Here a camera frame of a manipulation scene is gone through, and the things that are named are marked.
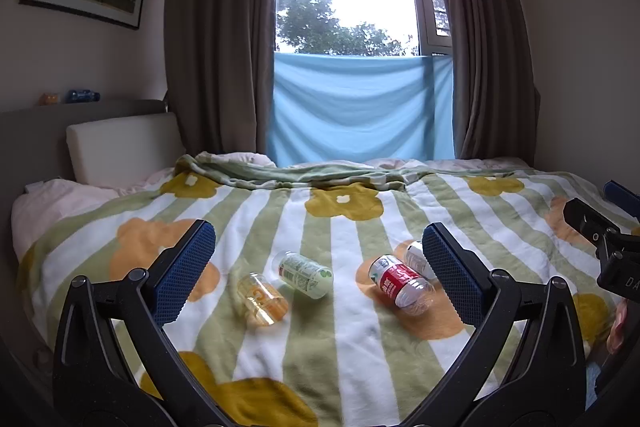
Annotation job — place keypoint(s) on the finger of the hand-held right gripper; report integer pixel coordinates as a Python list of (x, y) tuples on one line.
[(620, 199), (587, 222)]

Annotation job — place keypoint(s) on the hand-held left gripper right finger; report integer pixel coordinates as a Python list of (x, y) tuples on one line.
[(452, 277)]

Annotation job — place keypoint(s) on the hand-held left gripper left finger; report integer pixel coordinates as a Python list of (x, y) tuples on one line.
[(184, 274)]

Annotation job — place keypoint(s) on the orange drink bottle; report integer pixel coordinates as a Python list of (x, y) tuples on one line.
[(262, 301)]

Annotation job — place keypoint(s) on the person's right hand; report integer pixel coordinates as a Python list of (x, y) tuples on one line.
[(618, 327)]

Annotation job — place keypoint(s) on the white label plastic bottle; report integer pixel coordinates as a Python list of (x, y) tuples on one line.
[(416, 259)]

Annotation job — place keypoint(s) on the red label plastic bottle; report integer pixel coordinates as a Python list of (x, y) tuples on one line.
[(400, 283)]

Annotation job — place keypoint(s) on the green label plastic bottle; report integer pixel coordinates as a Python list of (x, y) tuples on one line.
[(305, 277)]

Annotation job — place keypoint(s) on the striped floral blanket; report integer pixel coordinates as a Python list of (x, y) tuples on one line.
[(345, 347)]

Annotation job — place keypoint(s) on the white headboard cushion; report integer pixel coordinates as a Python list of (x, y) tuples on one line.
[(120, 147)]

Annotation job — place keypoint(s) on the white pillow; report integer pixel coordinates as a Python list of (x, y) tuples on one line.
[(50, 212)]

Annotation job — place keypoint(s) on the light blue cloth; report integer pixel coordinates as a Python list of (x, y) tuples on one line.
[(360, 107)]

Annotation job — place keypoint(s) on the brown curtain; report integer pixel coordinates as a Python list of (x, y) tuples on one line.
[(220, 32), (485, 47)]

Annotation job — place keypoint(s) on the grey bed headboard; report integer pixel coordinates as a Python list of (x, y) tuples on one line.
[(30, 142)]

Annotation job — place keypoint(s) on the small blue bottle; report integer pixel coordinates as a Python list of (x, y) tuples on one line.
[(82, 96)]

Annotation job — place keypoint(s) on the small orange figurine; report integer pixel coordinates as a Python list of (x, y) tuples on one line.
[(50, 99)]

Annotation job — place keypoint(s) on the tree outside window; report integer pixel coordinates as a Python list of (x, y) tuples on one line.
[(320, 27)]

